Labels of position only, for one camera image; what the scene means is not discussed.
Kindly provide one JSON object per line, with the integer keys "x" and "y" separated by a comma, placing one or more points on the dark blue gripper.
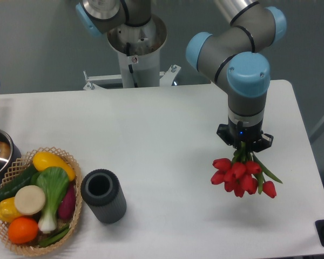
{"x": 233, "y": 134}

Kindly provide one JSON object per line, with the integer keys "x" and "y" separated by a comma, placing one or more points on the red tulip bouquet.
{"x": 244, "y": 173}

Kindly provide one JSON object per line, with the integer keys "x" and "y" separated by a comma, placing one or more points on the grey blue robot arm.
{"x": 232, "y": 60}

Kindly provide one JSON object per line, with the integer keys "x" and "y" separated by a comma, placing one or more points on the dark grey ribbed vase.
{"x": 102, "y": 192}

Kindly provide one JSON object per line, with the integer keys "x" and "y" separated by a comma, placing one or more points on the purple sweet potato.
{"x": 67, "y": 206}

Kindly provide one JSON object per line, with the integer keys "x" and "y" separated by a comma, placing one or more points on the green bok choy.
{"x": 54, "y": 182}

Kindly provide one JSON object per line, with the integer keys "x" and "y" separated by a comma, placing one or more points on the yellow squash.
{"x": 44, "y": 160}

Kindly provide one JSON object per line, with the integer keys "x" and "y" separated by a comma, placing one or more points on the green bean pods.
{"x": 57, "y": 236}

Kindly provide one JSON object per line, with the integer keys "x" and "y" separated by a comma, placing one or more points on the woven wicker basket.
{"x": 33, "y": 249}

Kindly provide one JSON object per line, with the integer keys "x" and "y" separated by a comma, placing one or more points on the beige round bun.
{"x": 30, "y": 200}

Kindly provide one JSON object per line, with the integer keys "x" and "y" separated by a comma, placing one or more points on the orange fruit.
{"x": 22, "y": 230}

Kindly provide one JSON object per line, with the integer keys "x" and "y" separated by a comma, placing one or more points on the dark green cucumber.
{"x": 23, "y": 179}

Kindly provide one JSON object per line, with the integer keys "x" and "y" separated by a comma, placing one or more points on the yellow bell pepper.
{"x": 8, "y": 210}

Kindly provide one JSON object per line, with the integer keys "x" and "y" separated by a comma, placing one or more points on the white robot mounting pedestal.
{"x": 138, "y": 52}

